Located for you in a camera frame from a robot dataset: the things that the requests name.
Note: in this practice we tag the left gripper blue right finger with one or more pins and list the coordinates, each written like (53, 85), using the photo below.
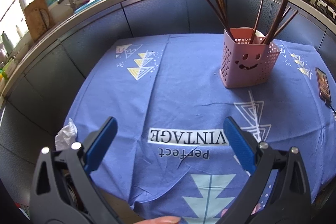
(277, 190)

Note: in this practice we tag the pink smiley utensil holder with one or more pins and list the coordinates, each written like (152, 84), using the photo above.
(246, 61)

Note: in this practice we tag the blue patterned tablecloth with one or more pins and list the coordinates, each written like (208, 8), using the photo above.
(170, 155)

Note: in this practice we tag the white paper cup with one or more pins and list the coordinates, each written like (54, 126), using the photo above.
(258, 33)

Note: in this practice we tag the person's hand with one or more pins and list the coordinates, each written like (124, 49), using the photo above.
(161, 220)

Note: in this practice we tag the dark chopstick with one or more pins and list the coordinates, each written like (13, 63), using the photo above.
(223, 7)
(282, 12)
(281, 28)
(283, 4)
(221, 13)
(256, 22)
(226, 28)

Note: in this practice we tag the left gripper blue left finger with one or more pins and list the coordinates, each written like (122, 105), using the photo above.
(63, 191)

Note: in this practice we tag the wooden cutting board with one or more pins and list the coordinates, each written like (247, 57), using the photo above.
(38, 19)

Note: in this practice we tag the crumpled white tissue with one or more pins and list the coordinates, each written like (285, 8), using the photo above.
(66, 136)

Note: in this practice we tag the black smartphone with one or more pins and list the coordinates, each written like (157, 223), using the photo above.
(323, 86)

